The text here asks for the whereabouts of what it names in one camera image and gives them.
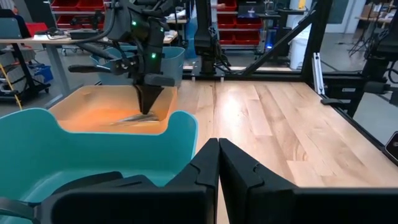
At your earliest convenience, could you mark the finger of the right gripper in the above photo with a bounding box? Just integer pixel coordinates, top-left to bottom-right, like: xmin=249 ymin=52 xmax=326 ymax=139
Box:
xmin=136 ymin=85 xmax=165 ymax=115

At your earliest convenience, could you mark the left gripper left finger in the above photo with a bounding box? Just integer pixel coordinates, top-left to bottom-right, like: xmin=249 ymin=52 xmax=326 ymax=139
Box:
xmin=40 ymin=138 xmax=220 ymax=224

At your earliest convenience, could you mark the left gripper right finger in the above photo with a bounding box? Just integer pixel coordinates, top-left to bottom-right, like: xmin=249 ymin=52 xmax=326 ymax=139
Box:
xmin=219 ymin=138 xmax=398 ymax=224

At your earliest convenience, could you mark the silver butter knife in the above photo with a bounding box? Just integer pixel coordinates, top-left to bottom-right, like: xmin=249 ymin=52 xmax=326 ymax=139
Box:
xmin=109 ymin=111 xmax=160 ymax=126

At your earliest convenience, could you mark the slotted black spatula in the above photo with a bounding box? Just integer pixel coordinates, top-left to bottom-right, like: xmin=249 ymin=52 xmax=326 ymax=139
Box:
xmin=51 ymin=170 xmax=156 ymax=196

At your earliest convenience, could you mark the black ladle steel neck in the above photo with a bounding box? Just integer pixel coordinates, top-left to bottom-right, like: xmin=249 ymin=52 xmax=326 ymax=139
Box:
xmin=67 ymin=63 xmax=113 ymax=74

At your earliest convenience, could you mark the dark blue-teal plastic bin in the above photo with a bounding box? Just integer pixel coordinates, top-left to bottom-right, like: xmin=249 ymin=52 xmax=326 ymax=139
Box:
xmin=90 ymin=45 xmax=186 ymax=88

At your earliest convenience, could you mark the orange translucent plastic bin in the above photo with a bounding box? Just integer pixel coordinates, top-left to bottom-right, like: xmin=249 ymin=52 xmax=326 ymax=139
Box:
xmin=49 ymin=84 xmax=178 ymax=135

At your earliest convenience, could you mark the light teal plastic bin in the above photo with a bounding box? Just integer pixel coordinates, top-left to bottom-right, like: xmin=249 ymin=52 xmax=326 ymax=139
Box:
xmin=0 ymin=107 xmax=199 ymax=224

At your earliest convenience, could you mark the red bin rack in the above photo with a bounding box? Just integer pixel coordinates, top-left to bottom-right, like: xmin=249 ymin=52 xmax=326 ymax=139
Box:
xmin=51 ymin=0 xmax=108 ymax=30
xmin=217 ymin=0 xmax=265 ymax=47

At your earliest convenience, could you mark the blue crate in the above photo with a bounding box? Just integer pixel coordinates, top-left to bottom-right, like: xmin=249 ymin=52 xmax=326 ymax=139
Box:
xmin=29 ymin=63 xmax=53 ymax=83

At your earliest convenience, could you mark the black flat clamp pad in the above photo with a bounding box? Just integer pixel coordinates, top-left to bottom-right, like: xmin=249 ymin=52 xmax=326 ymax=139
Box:
xmin=320 ymin=98 xmax=346 ymax=106

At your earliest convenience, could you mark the wood-top grey-leg desk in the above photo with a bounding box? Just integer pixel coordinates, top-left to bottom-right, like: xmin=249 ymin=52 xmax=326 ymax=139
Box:
xmin=0 ymin=29 xmax=180 ymax=103

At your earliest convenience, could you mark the black square device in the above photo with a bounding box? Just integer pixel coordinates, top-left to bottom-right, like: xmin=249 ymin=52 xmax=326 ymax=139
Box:
xmin=384 ymin=131 xmax=398 ymax=160

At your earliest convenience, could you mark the black labelled controller box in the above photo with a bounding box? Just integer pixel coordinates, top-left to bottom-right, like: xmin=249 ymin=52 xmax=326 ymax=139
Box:
xmin=323 ymin=83 xmax=357 ymax=100

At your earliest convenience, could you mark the white cylindrical bin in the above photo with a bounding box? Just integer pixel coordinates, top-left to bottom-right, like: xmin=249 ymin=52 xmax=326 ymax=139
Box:
xmin=289 ymin=24 xmax=312 ymax=71

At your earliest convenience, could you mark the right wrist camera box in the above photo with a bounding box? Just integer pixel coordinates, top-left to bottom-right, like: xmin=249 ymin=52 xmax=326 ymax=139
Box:
xmin=104 ymin=4 xmax=139 ymax=43

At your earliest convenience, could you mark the yellow extension cable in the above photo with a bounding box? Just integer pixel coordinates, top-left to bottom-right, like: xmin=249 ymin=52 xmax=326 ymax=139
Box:
xmin=0 ymin=63 xmax=23 ymax=110

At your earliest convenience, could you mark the silver metal bracket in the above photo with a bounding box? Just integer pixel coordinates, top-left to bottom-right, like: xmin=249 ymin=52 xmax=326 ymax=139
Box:
xmin=312 ymin=52 xmax=326 ymax=96

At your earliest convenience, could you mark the black aluminium rig frame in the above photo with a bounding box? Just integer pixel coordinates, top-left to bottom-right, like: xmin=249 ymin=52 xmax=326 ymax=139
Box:
xmin=182 ymin=0 xmax=398 ymax=167

